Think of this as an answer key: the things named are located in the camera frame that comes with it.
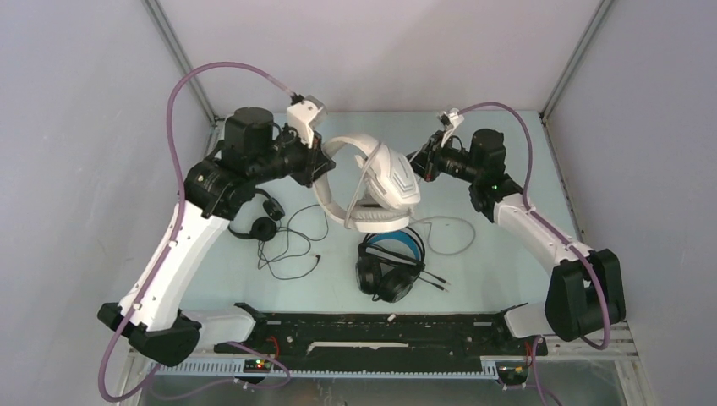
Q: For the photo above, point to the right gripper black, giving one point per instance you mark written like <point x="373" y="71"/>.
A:
<point x="427" y="161"/>

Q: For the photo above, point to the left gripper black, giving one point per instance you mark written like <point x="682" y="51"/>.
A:
<point x="315" y="162"/>

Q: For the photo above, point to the white over-ear headphones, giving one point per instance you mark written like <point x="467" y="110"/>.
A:
<point x="391" y="188"/>

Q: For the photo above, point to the black and blue gaming headset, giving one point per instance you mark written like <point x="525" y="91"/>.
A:
<point x="388" y="275"/>

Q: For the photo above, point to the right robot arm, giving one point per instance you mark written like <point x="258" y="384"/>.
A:
<point x="585" y="292"/>

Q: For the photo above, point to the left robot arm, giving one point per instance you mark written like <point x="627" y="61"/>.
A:
<point x="252" y="150"/>

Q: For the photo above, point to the small black on-ear headphones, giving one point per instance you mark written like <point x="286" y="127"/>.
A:
<point x="264" y="228"/>

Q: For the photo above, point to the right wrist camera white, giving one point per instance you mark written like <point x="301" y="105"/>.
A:
<point x="450" y="120"/>

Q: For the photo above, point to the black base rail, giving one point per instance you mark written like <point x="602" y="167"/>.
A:
<point x="404" y="344"/>

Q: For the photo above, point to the aluminium frame post right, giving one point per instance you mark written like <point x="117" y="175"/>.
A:
<point x="598" y="18"/>

